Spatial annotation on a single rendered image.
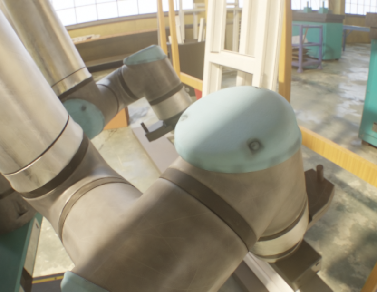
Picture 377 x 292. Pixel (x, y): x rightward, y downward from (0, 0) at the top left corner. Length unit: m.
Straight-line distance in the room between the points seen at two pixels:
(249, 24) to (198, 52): 2.59
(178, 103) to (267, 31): 0.57
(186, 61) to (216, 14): 2.43
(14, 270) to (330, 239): 1.49
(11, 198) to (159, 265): 0.60
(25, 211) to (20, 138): 0.54
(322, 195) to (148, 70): 0.42
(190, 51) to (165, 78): 3.19
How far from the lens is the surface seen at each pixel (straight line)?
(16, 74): 0.22
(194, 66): 3.84
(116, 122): 3.15
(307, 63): 5.82
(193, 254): 0.17
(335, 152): 1.21
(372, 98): 2.62
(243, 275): 1.35
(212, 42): 1.42
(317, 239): 1.64
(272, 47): 1.09
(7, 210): 0.74
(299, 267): 0.34
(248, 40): 1.29
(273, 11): 1.09
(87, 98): 0.53
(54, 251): 1.75
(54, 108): 0.24
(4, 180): 0.72
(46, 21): 0.55
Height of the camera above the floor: 1.14
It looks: 27 degrees down
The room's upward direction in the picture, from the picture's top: 5 degrees counter-clockwise
